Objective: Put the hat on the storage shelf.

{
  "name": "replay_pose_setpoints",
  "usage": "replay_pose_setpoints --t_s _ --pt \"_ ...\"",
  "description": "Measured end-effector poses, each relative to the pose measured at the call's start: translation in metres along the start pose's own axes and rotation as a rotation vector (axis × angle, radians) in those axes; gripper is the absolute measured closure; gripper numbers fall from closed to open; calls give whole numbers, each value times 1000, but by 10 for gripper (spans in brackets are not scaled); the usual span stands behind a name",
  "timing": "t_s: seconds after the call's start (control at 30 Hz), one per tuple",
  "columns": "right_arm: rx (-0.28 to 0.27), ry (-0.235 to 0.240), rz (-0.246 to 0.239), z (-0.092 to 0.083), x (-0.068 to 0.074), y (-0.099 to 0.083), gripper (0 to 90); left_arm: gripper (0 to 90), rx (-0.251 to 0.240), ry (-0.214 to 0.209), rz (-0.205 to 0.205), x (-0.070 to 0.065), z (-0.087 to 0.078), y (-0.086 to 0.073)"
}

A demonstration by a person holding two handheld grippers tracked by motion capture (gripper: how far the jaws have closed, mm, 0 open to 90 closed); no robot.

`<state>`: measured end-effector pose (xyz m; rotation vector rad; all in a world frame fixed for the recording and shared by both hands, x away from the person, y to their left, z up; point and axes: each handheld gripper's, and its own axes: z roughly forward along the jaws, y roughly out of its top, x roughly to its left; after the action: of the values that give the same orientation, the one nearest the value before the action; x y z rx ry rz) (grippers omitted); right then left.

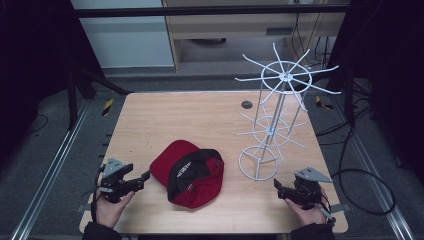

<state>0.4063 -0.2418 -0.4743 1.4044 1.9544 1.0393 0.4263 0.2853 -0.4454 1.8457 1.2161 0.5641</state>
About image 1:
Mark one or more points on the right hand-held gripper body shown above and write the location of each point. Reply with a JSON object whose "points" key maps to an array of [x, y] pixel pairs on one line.
{"points": [[306, 191]]}

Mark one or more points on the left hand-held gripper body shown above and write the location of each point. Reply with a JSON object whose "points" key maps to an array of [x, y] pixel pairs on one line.
{"points": [[113, 186]]}

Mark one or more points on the red baseball cap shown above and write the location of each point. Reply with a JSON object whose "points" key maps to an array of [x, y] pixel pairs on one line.
{"points": [[203, 190]]}

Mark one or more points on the person's right hand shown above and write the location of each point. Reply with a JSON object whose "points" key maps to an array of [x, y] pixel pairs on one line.
{"points": [[313, 216]]}

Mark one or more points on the person's left hand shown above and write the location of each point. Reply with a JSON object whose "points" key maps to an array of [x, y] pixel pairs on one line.
{"points": [[110, 213]]}

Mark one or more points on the yellow black striped marker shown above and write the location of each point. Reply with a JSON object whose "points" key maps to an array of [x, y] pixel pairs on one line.
{"points": [[107, 107], [322, 103]]}

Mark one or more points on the black metal stand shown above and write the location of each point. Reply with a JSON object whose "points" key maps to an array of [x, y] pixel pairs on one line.
{"points": [[72, 100]]}

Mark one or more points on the white cabinet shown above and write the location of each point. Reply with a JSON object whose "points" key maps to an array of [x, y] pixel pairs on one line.
{"points": [[126, 43]]}

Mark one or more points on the dark curtain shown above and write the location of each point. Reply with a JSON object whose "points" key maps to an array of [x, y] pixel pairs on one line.
{"points": [[390, 66], [33, 66]]}

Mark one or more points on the light wooden desk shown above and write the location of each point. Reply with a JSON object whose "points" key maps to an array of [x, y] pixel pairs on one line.
{"points": [[233, 26]]}

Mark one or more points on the grey metal table bracket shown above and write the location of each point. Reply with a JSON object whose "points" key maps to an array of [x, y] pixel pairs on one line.
{"points": [[82, 208], [341, 207]]}

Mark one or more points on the aluminium floor rail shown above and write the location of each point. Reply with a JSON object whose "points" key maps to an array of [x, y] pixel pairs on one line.
{"points": [[50, 170], [376, 186]]}

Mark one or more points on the black horizontal frame bar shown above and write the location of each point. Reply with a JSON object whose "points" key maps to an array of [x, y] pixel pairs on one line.
{"points": [[200, 12]]}

